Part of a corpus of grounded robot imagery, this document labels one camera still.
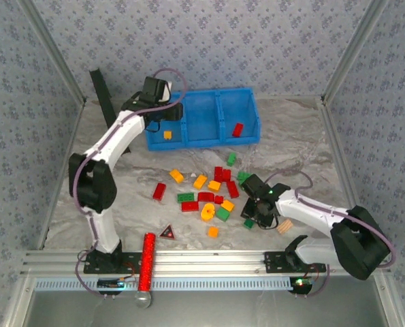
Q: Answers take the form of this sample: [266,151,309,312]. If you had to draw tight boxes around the orange round lego piece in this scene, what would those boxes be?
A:
[200,202,216,222]

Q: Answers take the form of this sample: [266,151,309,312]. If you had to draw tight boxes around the blue three-compartment bin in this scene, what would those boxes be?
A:
[143,87,263,152]

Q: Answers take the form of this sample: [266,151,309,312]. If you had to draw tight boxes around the small ridged wooden block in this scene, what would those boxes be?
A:
[276,219,294,235]

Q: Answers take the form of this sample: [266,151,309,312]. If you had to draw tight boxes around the long black strip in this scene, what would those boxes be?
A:
[88,67,132,155]

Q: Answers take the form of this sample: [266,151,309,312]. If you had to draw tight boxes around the red and black triangle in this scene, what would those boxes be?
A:
[159,223,177,241]

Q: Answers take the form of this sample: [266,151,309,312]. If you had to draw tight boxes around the grey metal panel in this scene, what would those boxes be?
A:
[4,275,404,327]

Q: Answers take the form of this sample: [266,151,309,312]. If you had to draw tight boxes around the red glitter microphone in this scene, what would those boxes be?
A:
[135,232,159,309]

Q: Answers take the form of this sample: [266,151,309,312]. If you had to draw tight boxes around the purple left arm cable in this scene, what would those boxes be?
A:
[73,67,189,299]

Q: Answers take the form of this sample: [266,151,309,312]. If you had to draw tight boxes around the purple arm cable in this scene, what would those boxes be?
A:
[265,170,396,299]
[73,67,189,299]

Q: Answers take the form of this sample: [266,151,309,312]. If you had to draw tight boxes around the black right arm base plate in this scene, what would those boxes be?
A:
[263,251,327,275]

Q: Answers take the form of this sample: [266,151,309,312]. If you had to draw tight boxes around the aluminium mounting rail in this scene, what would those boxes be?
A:
[20,249,392,276]

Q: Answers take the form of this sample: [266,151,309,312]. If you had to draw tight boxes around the light blue slotted cable duct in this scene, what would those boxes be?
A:
[35,276,295,292]

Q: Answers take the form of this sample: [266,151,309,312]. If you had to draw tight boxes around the aluminium frame post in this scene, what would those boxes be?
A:
[16,0,88,105]
[320,0,391,105]

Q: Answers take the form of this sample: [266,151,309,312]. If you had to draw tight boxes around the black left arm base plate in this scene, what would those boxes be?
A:
[82,251,157,275]

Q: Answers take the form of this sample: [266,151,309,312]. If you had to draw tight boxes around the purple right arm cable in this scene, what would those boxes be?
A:
[265,170,396,299]

